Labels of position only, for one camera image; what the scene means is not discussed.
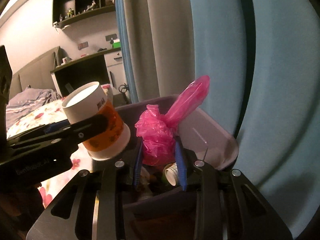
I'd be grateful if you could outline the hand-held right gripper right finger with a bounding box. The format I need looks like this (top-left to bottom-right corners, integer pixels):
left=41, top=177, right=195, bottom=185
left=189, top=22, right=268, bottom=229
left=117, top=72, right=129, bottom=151
left=174, top=135, right=293, bottom=240

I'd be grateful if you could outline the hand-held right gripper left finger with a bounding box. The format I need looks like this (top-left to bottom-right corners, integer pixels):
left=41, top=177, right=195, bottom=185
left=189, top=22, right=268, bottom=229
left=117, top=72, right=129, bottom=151
left=26, top=136, right=144, bottom=240

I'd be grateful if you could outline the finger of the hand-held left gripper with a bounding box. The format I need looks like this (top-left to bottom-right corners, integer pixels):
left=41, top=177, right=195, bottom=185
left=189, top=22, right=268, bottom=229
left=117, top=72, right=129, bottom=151
left=15, top=119, right=70, bottom=140
left=49, top=114, right=110, bottom=148

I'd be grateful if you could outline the grid patterned paper cup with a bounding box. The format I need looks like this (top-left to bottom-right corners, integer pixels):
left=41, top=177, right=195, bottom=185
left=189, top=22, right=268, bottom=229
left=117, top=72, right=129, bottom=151
left=163, top=162, right=181, bottom=187

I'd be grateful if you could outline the orange paper cup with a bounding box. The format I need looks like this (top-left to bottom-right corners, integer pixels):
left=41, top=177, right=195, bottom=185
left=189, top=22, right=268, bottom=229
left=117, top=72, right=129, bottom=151
left=62, top=81, right=131, bottom=162

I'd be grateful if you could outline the pink plastic bag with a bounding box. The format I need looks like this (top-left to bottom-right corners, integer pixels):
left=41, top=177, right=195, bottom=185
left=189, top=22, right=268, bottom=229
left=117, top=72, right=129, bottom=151
left=135, top=75, right=211, bottom=166

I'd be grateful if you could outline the purple plastic bin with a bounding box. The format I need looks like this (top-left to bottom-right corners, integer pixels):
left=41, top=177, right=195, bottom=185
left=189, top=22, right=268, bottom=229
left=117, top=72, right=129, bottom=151
left=91, top=94, right=240, bottom=240

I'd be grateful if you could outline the dark top desk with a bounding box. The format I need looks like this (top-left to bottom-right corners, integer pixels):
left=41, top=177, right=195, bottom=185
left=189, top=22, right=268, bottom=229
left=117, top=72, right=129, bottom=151
left=50, top=47, right=123, bottom=98

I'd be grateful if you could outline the white drawer cabinet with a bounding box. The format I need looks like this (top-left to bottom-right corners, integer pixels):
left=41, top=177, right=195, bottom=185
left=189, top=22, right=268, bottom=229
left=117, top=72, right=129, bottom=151
left=104, top=51, right=125, bottom=90

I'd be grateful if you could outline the row of small figurines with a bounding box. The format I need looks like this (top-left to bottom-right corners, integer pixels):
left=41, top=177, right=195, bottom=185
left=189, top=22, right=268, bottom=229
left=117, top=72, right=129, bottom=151
left=59, top=0, right=115, bottom=20

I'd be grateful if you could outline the narrow blue curtain panel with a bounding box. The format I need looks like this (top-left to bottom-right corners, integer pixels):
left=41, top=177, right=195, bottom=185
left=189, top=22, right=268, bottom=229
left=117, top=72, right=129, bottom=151
left=114, top=0, right=139, bottom=104

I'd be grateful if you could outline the wide blue curtain panel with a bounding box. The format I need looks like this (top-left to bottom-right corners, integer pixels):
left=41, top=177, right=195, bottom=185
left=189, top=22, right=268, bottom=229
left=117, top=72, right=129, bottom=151
left=186, top=0, right=320, bottom=240

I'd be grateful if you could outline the grey curtain panel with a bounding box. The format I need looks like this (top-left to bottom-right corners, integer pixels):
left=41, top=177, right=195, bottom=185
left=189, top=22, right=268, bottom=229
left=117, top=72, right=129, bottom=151
left=122, top=0, right=198, bottom=100

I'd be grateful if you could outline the dark wall shelf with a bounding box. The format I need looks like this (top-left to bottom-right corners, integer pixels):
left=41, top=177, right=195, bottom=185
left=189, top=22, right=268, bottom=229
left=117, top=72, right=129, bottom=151
left=52, top=0, right=117, bottom=29

